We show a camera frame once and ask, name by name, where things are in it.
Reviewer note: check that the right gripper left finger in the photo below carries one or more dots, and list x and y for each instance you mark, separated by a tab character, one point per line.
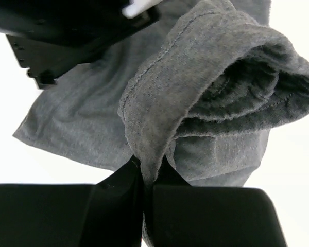
108	213

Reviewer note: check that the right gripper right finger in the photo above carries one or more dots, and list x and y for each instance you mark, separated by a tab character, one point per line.
184	215

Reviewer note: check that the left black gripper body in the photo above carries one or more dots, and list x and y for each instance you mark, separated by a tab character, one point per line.
49	38

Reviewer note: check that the grey shorts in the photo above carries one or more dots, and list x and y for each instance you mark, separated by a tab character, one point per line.
203	87

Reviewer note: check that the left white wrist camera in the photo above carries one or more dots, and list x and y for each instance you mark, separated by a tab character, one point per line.
137	7

